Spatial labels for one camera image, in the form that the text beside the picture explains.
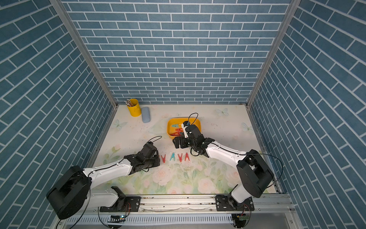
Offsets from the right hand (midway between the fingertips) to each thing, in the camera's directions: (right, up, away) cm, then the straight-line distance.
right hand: (180, 139), depth 86 cm
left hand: (-11, -14, +2) cm, 18 cm away
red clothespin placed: (-10, -13, +4) cm, 17 cm away
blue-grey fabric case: (-29, +16, +26) cm, 42 cm away
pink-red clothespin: (+4, -12, +5) cm, 14 cm away
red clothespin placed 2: (0, -13, +5) cm, 14 cm away
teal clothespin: (-5, -12, +5) cm, 14 cm away
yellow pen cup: (-36, +19, +23) cm, 46 cm away
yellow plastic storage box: (-5, +9, +23) cm, 25 cm away
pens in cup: (-37, +24, +13) cm, 46 cm away
